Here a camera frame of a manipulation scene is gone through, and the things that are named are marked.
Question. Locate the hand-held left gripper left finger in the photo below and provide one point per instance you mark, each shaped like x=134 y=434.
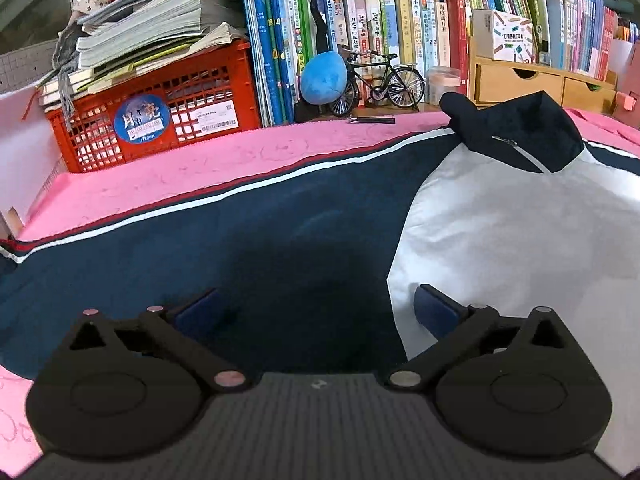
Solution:
x=200 y=310

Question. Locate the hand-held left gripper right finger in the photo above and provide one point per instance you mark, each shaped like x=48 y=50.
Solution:
x=435 y=310

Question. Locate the navy and white jacket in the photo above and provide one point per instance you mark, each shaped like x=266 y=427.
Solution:
x=250 y=240

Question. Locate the pink bunny print towel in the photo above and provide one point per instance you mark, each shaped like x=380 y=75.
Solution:
x=150 y=180

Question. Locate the red plastic crate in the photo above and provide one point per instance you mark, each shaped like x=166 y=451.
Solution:
x=200 y=110

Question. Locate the black metal tool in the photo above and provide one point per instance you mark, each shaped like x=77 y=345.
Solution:
x=372 y=119

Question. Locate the clear plastic jar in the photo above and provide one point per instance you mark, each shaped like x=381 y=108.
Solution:
x=444 y=85

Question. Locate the black bicycle model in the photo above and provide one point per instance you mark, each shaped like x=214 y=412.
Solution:
x=400 y=85

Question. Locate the white cardboard sheet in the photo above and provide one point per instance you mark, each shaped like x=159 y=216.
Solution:
x=25 y=160

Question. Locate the wooden drawer organizer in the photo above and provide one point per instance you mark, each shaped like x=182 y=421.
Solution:
x=510 y=85

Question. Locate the blue plush ball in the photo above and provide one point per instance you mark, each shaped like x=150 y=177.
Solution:
x=322 y=77

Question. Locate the pink cardboard box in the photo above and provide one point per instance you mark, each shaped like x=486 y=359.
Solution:
x=627 y=110

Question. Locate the row of thin blue books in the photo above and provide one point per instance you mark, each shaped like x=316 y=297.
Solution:
x=270 y=40

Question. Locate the stack of paper workbooks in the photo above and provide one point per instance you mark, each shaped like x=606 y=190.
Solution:
x=150 y=35

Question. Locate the white colourful print box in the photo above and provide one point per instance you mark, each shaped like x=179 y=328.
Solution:
x=510 y=37

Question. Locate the row of thick storybooks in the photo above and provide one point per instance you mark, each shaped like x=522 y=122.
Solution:
x=400 y=25

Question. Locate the grey gridded board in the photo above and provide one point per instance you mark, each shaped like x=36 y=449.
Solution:
x=25 y=65

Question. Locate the row of pastel spine books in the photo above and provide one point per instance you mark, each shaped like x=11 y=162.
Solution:
x=585 y=35

